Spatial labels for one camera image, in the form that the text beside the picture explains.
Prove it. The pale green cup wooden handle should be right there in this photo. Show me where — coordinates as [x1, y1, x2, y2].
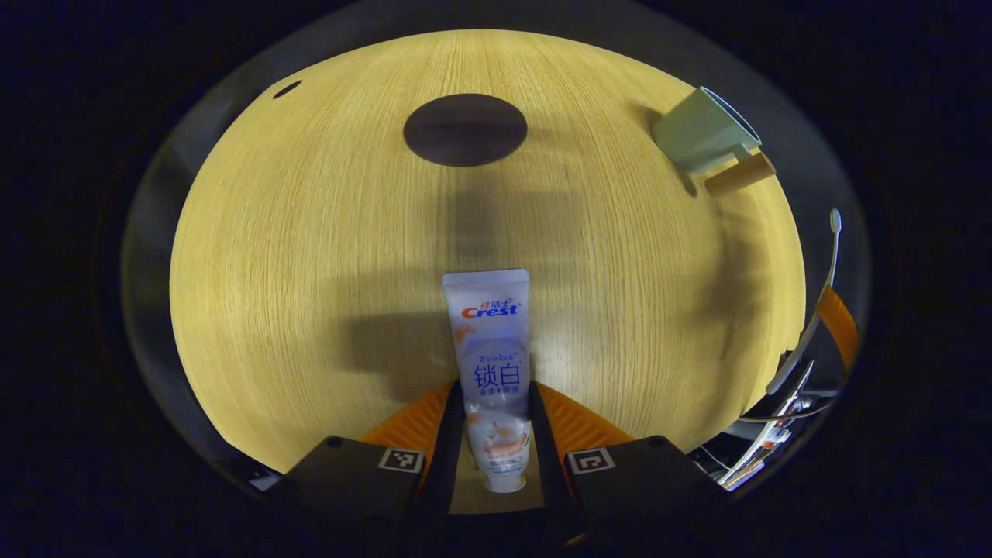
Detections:
[651, 85, 778, 198]

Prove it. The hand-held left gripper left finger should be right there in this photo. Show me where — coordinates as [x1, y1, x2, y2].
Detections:
[271, 378, 467, 537]

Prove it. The white toothpaste tube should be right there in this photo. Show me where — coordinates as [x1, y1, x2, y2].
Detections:
[442, 269, 534, 494]

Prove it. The white toothbrush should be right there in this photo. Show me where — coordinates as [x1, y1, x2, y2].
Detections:
[766, 208, 843, 396]

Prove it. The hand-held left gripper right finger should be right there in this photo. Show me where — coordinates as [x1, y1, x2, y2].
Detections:
[529, 380, 731, 545]

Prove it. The dark round coaster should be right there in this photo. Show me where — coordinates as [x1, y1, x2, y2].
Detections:
[403, 93, 529, 167]

